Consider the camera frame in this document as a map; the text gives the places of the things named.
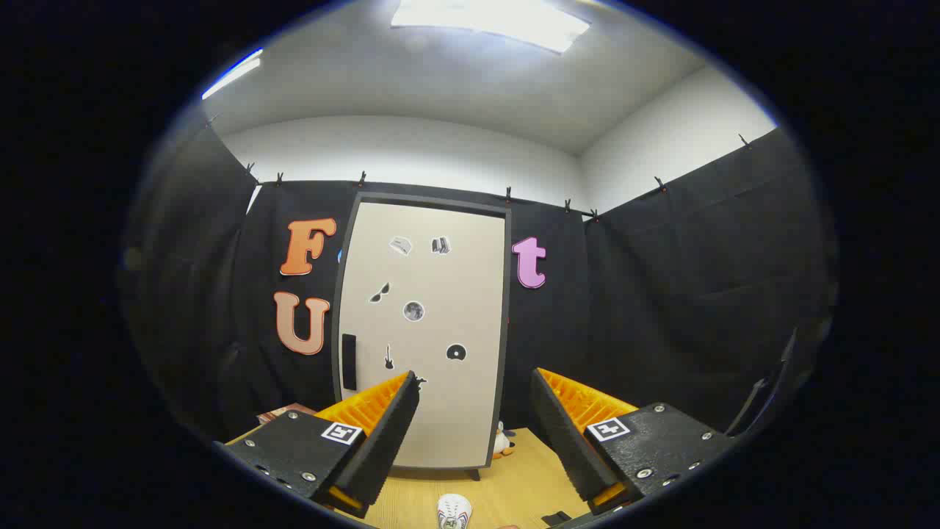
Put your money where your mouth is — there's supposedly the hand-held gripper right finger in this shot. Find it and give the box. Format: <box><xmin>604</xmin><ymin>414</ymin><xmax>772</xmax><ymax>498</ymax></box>
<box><xmin>529</xmin><ymin>367</ymin><xmax>737</xmax><ymax>517</ymax></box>

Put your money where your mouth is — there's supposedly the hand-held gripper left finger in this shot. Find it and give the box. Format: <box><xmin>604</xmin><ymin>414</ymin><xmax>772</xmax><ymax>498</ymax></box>
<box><xmin>213</xmin><ymin>371</ymin><xmax>422</xmax><ymax>519</ymax></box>

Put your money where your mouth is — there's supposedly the white canvas shoe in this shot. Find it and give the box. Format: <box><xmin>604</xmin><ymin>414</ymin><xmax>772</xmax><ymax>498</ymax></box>
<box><xmin>437</xmin><ymin>494</ymin><xmax>473</xmax><ymax>529</ymax></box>

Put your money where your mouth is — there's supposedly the grey shoe cabinet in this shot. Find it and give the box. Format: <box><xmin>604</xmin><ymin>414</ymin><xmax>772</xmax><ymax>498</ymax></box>
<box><xmin>332</xmin><ymin>192</ymin><xmax>513</xmax><ymax>482</ymax></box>

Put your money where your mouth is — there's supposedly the brown book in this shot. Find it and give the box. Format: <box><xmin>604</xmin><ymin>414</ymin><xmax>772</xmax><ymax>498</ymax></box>
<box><xmin>256</xmin><ymin>402</ymin><xmax>318</xmax><ymax>425</ymax></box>

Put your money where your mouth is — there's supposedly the black backdrop cloth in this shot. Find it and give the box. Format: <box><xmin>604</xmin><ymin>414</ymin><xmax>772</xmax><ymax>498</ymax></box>
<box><xmin>121</xmin><ymin>121</ymin><xmax>838</xmax><ymax>442</ymax></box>

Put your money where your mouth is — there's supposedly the dark metal stand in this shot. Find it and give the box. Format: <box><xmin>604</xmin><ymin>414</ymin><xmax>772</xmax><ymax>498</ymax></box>
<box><xmin>723</xmin><ymin>327</ymin><xmax>801</xmax><ymax>438</ymax></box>

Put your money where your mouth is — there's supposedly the row of black cloth clips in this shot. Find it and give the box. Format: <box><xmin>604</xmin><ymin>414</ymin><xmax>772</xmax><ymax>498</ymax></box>
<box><xmin>206</xmin><ymin>114</ymin><xmax>751</xmax><ymax>221</ymax></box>

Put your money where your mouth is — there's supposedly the ceiling tube light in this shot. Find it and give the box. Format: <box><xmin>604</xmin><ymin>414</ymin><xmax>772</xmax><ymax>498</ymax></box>
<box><xmin>200</xmin><ymin>48</ymin><xmax>264</xmax><ymax>101</ymax></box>

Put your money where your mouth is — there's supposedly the ceiling light panel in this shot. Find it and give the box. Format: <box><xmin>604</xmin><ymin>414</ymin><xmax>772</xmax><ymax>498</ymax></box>
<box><xmin>389</xmin><ymin>0</ymin><xmax>592</xmax><ymax>54</ymax></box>

